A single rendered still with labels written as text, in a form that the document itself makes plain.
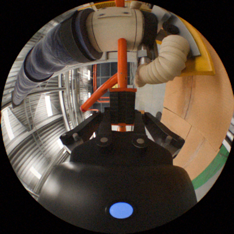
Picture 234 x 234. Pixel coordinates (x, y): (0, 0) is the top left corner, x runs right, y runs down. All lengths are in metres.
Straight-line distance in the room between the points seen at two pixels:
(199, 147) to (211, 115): 0.52
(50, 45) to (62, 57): 0.06
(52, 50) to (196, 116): 0.48
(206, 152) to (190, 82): 0.57
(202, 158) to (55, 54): 0.98
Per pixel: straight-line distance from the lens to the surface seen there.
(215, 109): 0.28
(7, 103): 1.75
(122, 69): 0.16
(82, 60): 0.24
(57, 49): 0.24
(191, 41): 0.16
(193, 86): 0.33
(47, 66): 0.31
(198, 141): 0.77
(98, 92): 0.18
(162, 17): 0.21
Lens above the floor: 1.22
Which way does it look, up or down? 3 degrees up
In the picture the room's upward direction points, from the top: 89 degrees counter-clockwise
